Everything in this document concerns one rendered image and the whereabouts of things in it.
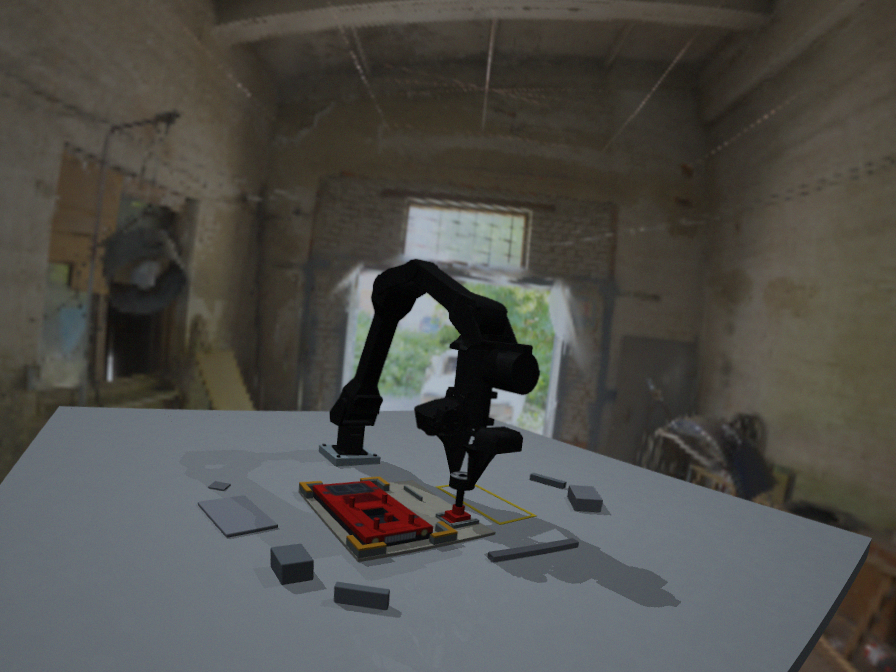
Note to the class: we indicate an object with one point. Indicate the black and grey wheel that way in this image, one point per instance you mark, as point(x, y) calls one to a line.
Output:
point(458, 480)

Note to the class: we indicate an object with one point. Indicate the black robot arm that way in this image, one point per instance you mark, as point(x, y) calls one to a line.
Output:
point(488, 353)

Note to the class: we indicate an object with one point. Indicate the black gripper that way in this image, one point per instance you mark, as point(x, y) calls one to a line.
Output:
point(488, 441)

